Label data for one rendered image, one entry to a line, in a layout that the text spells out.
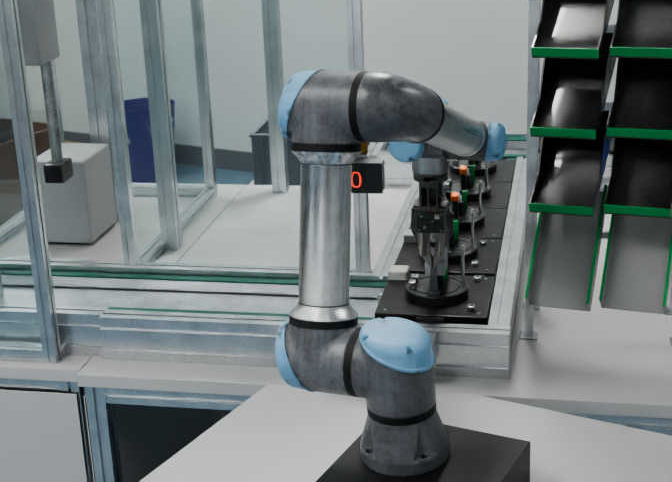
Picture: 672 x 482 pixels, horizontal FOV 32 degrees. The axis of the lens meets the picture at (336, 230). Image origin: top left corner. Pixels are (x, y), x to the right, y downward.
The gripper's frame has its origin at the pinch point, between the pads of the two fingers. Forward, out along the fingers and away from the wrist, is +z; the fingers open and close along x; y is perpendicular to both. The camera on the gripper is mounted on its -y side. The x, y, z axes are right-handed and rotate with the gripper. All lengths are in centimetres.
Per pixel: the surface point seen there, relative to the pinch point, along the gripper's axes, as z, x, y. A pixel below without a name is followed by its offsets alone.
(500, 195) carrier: 10, 10, -80
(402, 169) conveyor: 16, -24, -123
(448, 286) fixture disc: 8.3, 2.6, -6.0
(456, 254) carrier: 8.2, 2.5, -26.3
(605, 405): 22.1, 36.1, 19.6
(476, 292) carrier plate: 10.3, 8.6, -8.0
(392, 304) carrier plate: 10.3, -8.8, 0.6
